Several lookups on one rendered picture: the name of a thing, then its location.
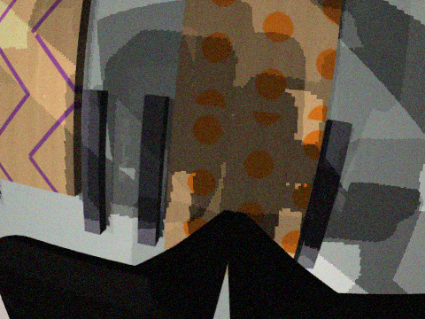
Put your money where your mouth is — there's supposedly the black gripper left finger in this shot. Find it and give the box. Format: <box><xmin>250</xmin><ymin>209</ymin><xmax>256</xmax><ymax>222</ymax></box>
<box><xmin>0</xmin><ymin>210</ymin><xmax>235</xmax><ymax>319</ymax></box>

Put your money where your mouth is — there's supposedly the yellow strip with orange dots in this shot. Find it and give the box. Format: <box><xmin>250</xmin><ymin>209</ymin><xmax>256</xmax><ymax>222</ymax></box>
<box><xmin>164</xmin><ymin>0</ymin><xmax>343</xmax><ymax>259</ymax></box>

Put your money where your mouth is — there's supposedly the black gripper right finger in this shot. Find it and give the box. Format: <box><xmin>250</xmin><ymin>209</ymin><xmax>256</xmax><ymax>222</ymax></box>
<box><xmin>228</xmin><ymin>212</ymin><xmax>425</xmax><ymax>319</ymax></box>

